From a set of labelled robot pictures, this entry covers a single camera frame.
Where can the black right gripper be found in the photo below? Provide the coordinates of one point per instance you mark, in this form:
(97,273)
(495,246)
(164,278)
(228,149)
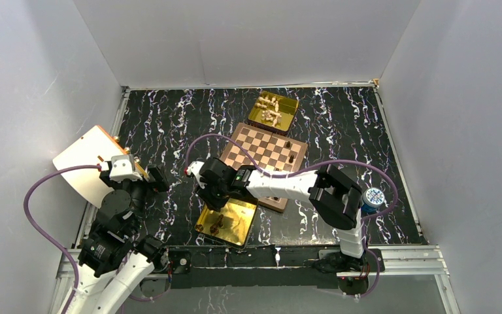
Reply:
(213,204)

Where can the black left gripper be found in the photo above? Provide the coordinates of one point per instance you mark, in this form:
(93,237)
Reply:
(159,182)

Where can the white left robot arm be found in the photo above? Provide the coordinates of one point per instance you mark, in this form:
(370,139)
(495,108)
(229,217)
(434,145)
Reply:
(111,262)

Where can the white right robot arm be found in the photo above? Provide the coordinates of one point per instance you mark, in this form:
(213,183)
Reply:
(334,196)

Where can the gold tin with dark pieces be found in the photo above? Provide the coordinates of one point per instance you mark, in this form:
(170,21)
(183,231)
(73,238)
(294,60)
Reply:
(238,220)

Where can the pile of dark chess pieces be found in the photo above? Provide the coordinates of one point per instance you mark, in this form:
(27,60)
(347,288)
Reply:
(210,224)

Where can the wooden folding chess board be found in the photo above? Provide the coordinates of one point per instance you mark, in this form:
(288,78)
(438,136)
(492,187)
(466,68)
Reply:
(268,150)

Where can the pile of light chess pieces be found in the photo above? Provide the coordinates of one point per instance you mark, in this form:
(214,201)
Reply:
(269,110)

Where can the gold tin with light pieces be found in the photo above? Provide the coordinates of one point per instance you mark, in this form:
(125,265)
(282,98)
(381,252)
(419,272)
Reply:
(288,108)

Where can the blue round object on table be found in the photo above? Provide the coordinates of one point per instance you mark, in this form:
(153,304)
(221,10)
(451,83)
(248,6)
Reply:
(372,199)

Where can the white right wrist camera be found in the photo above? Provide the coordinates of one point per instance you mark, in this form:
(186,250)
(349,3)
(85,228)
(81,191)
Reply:
(193,171)

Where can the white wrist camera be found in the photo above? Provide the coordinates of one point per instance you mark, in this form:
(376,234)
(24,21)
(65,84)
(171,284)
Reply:
(193,171)
(122,168)

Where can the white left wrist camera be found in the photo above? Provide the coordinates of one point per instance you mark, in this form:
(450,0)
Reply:
(122,168)

